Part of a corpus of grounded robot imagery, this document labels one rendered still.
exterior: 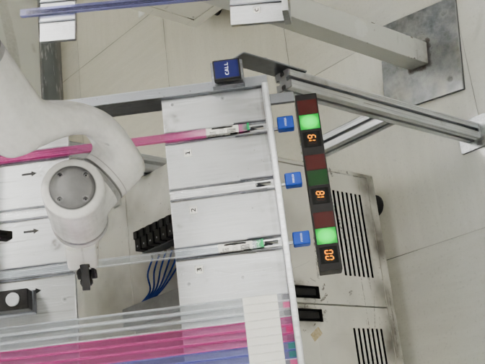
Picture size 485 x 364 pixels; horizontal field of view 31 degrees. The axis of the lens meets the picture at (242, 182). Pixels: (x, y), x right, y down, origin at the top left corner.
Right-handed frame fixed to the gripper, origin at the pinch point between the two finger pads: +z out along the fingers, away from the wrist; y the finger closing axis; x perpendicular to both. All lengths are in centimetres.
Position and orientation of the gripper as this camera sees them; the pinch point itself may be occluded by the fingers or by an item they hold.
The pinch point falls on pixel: (86, 248)
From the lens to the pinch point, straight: 147.9
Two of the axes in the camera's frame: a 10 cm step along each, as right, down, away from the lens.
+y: 1.1, 9.4, -3.2
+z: -1.1, 3.3, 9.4
